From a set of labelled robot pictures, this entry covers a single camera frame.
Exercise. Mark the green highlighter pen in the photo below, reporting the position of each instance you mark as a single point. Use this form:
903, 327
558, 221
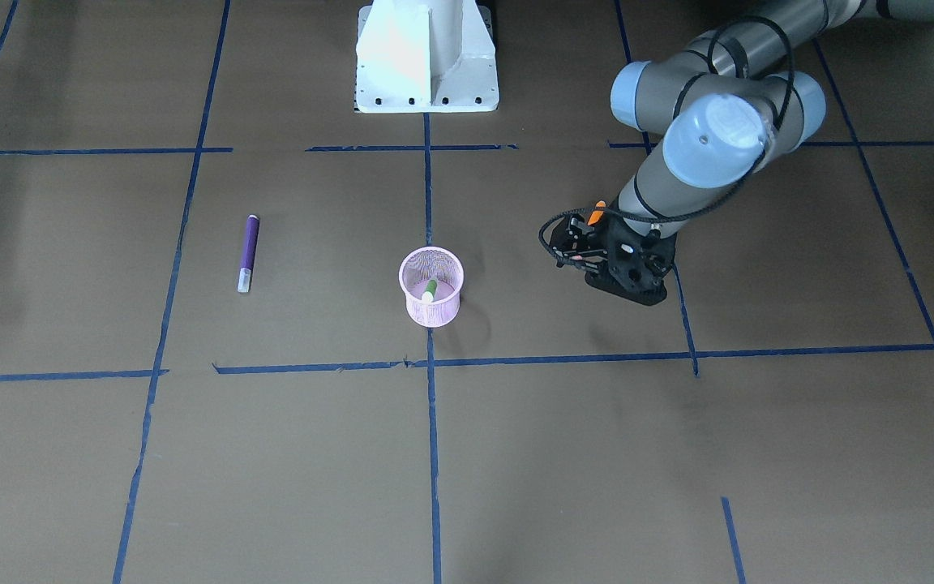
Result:
429, 292

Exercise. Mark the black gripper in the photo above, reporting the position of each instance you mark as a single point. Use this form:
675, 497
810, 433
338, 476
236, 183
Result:
580, 244

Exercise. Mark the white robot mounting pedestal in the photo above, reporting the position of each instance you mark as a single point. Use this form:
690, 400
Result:
418, 57

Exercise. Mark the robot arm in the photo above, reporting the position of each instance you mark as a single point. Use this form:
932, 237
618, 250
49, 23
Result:
728, 104

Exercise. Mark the purple highlighter pen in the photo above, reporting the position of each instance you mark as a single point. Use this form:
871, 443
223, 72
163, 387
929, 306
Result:
247, 261

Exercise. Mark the pink mesh pen holder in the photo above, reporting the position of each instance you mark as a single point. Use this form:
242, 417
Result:
418, 267

